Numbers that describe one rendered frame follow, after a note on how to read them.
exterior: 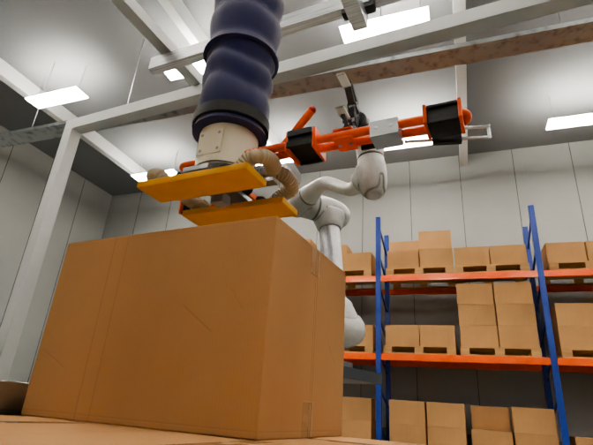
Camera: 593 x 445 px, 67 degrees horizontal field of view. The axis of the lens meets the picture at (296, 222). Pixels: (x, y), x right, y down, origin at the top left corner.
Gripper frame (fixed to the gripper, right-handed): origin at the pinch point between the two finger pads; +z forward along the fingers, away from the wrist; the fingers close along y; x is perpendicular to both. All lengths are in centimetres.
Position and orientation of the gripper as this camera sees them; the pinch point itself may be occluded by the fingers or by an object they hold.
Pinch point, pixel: (341, 92)
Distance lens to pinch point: 156.0
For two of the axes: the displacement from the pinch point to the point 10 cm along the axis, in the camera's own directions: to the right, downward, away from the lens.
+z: -4.2, -3.8, -8.2
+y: -0.7, 9.2, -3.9
